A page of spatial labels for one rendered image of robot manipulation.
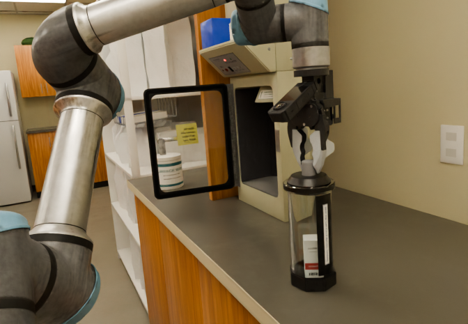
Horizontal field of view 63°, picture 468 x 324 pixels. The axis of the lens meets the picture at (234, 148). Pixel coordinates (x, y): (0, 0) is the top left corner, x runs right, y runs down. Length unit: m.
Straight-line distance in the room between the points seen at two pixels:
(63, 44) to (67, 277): 0.40
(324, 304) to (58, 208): 0.53
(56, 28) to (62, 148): 0.21
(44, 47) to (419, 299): 0.85
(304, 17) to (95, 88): 0.44
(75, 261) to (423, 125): 1.07
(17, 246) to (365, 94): 1.23
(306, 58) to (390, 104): 0.69
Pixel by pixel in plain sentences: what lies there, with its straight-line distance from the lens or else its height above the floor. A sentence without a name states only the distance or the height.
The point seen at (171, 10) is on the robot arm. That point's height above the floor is 1.52.
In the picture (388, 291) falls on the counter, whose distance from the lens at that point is 0.89.
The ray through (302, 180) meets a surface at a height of 1.18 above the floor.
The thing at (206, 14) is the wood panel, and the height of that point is 1.64.
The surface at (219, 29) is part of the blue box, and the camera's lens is 1.31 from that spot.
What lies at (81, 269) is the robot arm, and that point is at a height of 1.10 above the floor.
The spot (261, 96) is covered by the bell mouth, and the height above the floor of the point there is 1.34.
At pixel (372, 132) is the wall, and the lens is 1.48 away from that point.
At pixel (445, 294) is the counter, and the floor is 0.94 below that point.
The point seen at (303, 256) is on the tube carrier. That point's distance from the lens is 0.83.
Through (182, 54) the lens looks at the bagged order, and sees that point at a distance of 2.50.
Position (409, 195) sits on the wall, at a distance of 1.42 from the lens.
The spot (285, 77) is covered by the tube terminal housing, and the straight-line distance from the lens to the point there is 1.17.
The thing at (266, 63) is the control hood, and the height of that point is 1.44.
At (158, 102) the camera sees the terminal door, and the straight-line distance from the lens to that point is 1.37.
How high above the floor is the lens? 1.37
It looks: 9 degrees down
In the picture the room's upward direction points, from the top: 4 degrees counter-clockwise
